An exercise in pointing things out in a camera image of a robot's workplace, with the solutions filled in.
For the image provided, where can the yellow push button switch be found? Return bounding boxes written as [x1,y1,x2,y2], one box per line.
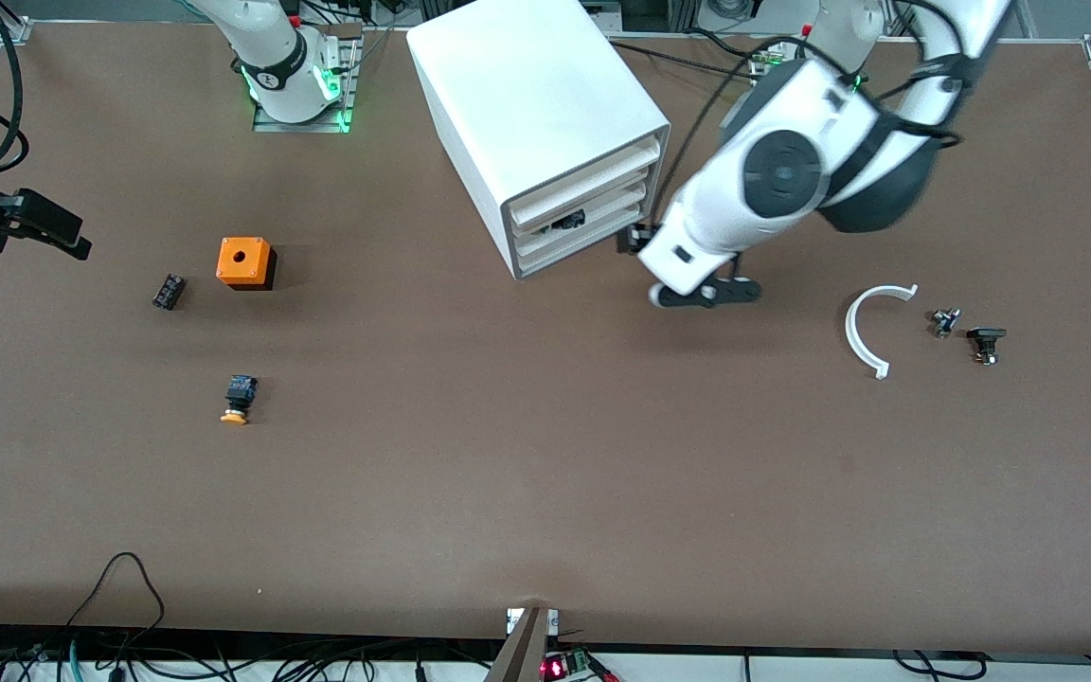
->
[220,374,259,425]

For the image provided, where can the black cable lying on table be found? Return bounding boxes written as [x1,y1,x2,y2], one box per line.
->
[602,36,741,75]

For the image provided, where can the black looped cable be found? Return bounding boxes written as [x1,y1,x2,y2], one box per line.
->
[65,551,168,655]

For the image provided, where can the orange box with hole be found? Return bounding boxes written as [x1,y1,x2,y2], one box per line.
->
[215,236,278,292]

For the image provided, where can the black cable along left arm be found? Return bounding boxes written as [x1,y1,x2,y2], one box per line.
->
[652,0,968,228]

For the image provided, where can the black component with brass contacts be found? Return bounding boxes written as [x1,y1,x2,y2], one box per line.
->
[966,326,1009,368]

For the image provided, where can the circuit board with red light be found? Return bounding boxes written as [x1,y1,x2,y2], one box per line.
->
[539,649,596,681]

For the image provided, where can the white semicircular plastic bracket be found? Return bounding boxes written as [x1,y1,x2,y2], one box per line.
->
[845,283,920,381]

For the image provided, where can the brown wooden post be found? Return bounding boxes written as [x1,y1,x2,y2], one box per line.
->
[484,606,551,682]

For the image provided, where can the white plastic drawer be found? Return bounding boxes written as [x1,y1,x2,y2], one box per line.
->
[506,135,668,231]
[515,204,657,279]
[510,170,664,257]

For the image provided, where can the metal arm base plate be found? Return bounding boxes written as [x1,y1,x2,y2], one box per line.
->
[252,24,364,134]
[749,40,797,77]

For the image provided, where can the white three-drawer cabinet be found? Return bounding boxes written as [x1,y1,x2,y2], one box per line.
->
[406,0,671,280]

